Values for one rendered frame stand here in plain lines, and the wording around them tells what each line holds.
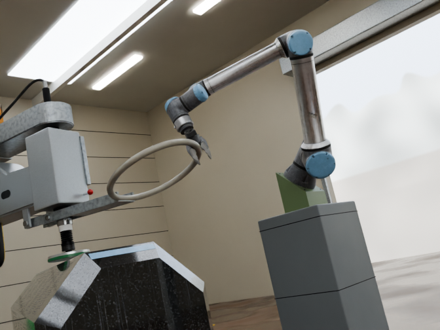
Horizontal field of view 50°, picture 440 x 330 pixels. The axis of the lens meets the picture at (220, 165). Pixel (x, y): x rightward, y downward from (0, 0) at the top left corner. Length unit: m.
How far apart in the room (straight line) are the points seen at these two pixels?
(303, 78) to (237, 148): 5.76
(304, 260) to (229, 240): 5.81
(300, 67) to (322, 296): 1.12
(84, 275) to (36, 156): 0.86
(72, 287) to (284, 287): 1.10
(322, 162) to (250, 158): 5.48
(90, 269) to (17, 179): 0.93
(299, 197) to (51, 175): 1.32
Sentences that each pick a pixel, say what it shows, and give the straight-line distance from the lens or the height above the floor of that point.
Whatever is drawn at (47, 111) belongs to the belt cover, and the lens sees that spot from 2.71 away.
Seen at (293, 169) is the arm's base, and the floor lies 1.08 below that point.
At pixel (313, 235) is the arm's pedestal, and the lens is 2.41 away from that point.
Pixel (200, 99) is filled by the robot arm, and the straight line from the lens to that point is 2.32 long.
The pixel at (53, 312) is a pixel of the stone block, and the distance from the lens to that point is 2.06.
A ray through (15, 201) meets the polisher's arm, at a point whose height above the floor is 1.23.
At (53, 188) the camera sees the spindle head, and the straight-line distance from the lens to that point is 2.58.
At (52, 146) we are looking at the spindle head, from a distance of 2.62.
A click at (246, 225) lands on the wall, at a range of 7.94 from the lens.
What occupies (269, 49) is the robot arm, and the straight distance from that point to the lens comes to 2.45.
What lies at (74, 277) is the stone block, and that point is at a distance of 2.10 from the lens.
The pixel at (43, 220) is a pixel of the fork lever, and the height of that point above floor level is 1.08.
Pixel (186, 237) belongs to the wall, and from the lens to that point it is 9.00.
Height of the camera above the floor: 0.67
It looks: 12 degrees up
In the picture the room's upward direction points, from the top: 12 degrees counter-clockwise
